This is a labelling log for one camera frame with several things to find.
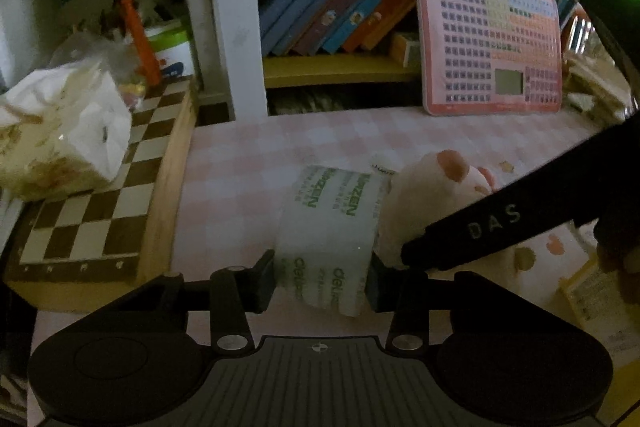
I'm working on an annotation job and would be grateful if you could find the white paper roll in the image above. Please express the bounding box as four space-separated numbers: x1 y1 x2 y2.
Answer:
185 0 216 90

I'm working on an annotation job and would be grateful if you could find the white green-lettered tissue packet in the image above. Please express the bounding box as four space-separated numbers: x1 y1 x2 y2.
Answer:
274 164 396 318

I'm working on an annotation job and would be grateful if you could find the white and green box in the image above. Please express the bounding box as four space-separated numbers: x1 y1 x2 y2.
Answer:
142 19 197 82

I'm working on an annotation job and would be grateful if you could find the wooden chessboard box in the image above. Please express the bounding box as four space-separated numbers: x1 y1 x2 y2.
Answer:
2 77 198 310

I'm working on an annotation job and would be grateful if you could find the white tissue pack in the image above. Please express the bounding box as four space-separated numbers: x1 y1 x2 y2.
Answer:
0 59 133 202

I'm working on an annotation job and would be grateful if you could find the pink learning tablet board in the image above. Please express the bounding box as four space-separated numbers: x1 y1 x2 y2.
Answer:
412 0 565 116

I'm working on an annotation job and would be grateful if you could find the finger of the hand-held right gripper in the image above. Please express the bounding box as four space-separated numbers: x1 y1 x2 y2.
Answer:
401 221 451 270

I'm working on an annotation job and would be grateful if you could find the white bookshelf frame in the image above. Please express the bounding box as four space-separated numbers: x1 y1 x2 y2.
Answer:
0 0 601 122

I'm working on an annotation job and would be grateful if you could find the clear plastic bag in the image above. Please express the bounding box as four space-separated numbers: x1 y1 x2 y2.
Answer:
50 32 151 108

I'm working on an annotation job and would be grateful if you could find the orange stick white cap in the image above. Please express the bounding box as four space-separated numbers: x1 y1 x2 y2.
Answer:
102 0 163 88

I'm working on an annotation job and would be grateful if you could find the pile of loose papers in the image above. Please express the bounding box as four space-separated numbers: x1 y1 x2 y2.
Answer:
562 52 638 125

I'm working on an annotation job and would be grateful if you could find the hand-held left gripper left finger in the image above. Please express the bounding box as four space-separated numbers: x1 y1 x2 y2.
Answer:
122 249 277 354

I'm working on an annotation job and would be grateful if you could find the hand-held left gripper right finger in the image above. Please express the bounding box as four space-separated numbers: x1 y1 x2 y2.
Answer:
365 256 532 354

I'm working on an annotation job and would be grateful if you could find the yellow cardboard box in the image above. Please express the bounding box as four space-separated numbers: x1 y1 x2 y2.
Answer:
557 252 640 358

